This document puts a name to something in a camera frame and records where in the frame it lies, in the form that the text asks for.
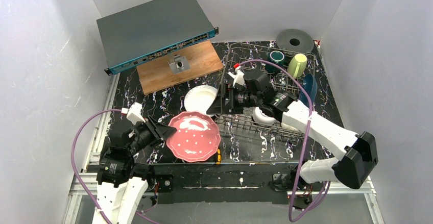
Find white plate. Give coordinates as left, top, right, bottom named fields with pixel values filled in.
left=184, top=85, right=218, bottom=116

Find white bowl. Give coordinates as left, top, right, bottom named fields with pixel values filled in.
left=252, top=107, right=276, bottom=126

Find pink dotted scalloped plate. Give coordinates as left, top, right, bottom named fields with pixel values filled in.
left=166, top=111, right=221, bottom=163

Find dark green mug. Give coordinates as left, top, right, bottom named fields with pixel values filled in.
left=265, top=51, right=285, bottom=74

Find light green mug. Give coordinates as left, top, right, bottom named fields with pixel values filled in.
left=287, top=54, right=307, bottom=79

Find blue shell shaped plate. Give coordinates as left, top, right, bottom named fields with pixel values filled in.
left=299, top=73, right=318, bottom=107

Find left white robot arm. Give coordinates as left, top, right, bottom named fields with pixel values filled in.
left=92, top=117, right=177, bottom=223

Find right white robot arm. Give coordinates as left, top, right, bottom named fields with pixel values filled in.
left=206, top=69, right=378, bottom=189

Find yellow black screwdriver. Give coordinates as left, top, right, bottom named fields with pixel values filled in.
left=215, top=148, right=222, bottom=165

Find wooden cutting board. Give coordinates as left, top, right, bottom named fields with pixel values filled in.
left=136, top=41, right=224, bottom=94

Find grey tape roll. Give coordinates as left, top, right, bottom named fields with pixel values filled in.
left=276, top=29, right=315, bottom=53

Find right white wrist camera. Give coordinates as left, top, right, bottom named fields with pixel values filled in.
left=227, top=63, right=245, bottom=89

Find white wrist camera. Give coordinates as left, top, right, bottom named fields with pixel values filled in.
left=227, top=63, right=245, bottom=89
left=121, top=102, right=145, bottom=125

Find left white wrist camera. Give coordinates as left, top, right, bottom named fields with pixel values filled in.
left=121, top=102, right=145, bottom=125

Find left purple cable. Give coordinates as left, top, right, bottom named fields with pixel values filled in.
left=70, top=109, right=160, bottom=224

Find purple cable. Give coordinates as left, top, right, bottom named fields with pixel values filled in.
left=238, top=59, right=330, bottom=223
left=70, top=109, right=160, bottom=224

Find grey wire dish rack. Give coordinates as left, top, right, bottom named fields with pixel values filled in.
left=216, top=42, right=304, bottom=139

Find small grey metal bracket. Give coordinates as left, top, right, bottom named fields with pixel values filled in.
left=168, top=54, right=190, bottom=74

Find aluminium frame rail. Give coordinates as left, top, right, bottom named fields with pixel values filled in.
left=62, top=75, right=387, bottom=224

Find grey blue network switch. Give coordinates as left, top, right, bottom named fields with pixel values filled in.
left=97, top=0, right=219, bottom=76

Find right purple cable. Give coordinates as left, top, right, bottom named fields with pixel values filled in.
left=238, top=59, right=330, bottom=223

